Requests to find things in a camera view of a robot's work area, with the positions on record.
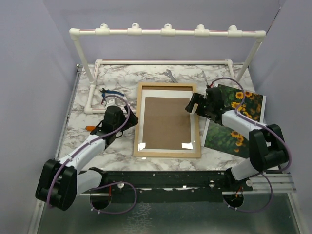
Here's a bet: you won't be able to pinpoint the large grey wrench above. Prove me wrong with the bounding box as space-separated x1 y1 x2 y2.
164 69 178 83

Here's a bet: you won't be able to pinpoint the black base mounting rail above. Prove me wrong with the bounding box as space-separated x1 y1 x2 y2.
91 171 253 203

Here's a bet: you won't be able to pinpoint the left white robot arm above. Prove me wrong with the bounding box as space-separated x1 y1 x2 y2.
35 105 138 211

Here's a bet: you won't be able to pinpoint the wooden picture frame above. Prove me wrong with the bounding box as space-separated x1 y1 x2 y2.
133 81 202 158

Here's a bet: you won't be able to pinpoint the orange handled screwdriver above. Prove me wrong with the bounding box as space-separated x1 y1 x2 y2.
85 125 96 131

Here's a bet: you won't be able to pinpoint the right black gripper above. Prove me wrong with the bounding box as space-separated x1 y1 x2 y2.
186 92 214 118

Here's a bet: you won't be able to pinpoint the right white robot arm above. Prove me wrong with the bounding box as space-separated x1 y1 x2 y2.
185 87 291 191

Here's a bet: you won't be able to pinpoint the sunflower photo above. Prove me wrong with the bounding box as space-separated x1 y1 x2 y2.
202 84 266 158

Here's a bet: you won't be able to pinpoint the blue handled pliers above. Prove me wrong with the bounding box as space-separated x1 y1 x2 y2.
100 88 124 104

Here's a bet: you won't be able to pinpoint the white PVC pipe rack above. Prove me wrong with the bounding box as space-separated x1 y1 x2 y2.
69 22 267 114

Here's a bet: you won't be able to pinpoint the clear glass pane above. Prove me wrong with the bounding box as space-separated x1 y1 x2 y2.
137 89 199 151

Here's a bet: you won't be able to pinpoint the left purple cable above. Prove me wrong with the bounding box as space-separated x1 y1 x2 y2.
46 94 138 214

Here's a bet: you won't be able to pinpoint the white photo mat board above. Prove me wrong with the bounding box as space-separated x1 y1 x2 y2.
136 89 200 154

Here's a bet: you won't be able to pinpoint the brown frame backing board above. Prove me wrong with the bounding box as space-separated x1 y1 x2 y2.
139 86 195 151

